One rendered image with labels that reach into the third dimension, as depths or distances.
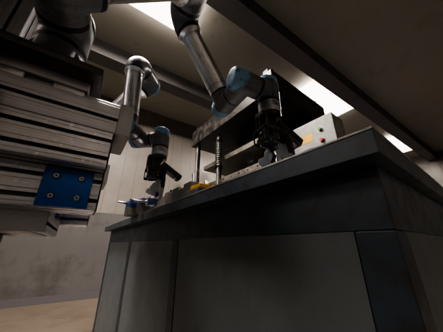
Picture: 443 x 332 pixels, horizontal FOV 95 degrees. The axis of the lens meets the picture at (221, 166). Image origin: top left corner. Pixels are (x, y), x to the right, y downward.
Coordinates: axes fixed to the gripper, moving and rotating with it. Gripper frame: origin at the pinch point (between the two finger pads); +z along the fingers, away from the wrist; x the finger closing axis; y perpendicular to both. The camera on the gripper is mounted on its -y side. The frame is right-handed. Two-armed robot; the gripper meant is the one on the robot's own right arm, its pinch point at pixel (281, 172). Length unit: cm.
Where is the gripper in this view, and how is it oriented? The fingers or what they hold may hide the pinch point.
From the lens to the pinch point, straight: 65.3
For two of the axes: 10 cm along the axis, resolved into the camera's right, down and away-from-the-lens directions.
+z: 0.0, 9.3, -3.6
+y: -8.8, -1.8, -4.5
